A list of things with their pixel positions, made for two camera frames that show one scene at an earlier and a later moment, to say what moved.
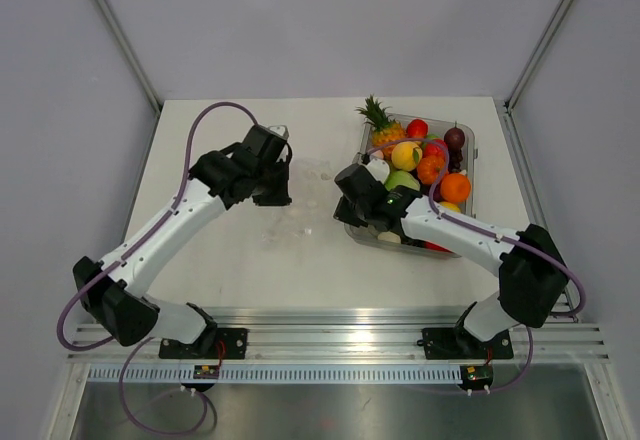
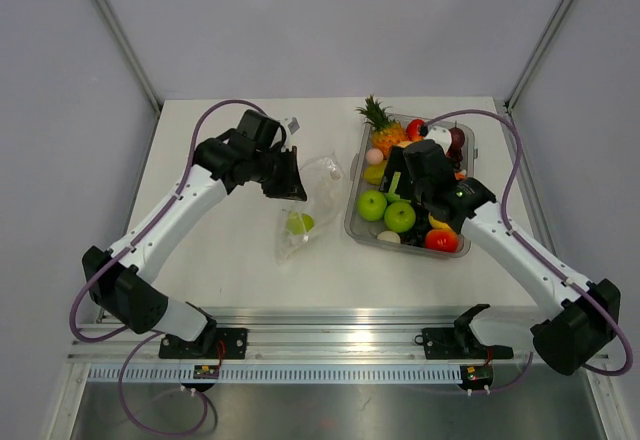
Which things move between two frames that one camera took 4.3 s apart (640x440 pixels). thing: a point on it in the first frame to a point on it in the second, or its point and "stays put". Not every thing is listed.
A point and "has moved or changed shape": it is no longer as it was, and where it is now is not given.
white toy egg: [390, 236] stays put
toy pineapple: [386, 132] stays put
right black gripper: [343, 213] to [395, 162]
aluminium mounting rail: [346, 347] stays put
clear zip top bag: [292, 223] has moved or changed shape
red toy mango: [417, 128] stays put
